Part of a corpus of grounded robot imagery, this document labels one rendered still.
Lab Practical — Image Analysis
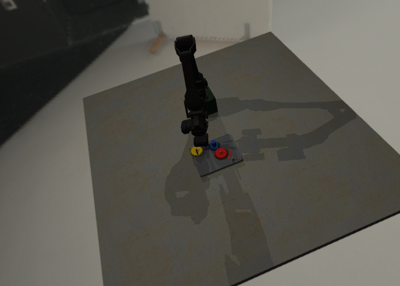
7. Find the yellow gear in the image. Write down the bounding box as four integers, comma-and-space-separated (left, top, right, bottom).
190, 146, 203, 157

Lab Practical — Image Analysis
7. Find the red gear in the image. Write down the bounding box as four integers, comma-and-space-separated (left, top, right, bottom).
214, 148, 228, 159

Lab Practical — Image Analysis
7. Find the blue gear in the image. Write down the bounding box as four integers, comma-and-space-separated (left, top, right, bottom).
209, 140, 220, 151

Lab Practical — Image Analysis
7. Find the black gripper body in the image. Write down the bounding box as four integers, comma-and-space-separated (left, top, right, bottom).
194, 111, 208, 147

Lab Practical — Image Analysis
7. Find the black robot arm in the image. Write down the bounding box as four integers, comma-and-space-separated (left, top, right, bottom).
174, 35, 208, 136

